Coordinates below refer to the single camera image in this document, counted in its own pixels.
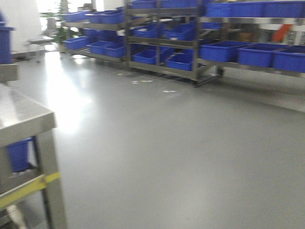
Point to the grey folding chair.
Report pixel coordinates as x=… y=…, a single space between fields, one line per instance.
x=47 y=37

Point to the far left steel rack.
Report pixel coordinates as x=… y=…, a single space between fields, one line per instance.
x=99 y=36

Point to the right steel shelf rack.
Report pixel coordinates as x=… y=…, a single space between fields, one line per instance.
x=274 y=57

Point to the steel shelf rack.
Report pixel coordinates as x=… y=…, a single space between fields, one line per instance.
x=164 y=36
x=274 y=57

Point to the middle steel shelf rack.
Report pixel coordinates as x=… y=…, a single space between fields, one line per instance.
x=164 y=36

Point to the green potted plant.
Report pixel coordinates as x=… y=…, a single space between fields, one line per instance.
x=62 y=8

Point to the yellow tape strip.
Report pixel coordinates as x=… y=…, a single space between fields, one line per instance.
x=32 y=186

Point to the blue bin behind right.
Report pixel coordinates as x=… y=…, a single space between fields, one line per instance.
x=5 y=41

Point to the blue bin under table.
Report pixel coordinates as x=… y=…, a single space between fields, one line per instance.
x=19 y=155

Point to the steel table with leg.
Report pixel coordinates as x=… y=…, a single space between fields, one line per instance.
x=21 y=118

